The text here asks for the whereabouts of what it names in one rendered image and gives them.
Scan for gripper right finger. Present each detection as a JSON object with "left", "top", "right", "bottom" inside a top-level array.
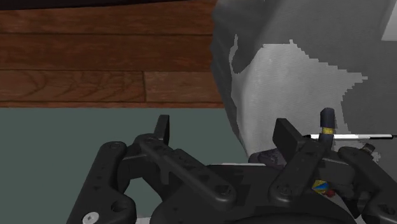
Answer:
[{"left": 268, "top": 118, "right": 397, "bottom": 224}]

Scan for dark blue bottle yellow band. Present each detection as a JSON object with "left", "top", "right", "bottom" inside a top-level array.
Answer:
[{"left": 319, "top": 107, "right": 336, "bottom": 150}]

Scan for multicoloured puzzle cube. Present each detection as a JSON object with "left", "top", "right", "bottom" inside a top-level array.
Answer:
[{"left": 311, "top": 179, "right": 330, "bottom": 195}]

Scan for white pen black ends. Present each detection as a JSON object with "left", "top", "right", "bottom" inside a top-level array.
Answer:
[{"left": 302, "top": 133, "right": 397, "bottom": 141}]

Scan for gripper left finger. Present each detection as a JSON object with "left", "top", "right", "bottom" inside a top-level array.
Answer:
[{"left": 66, "top": 115, "right": 238, "bottom": 224}]

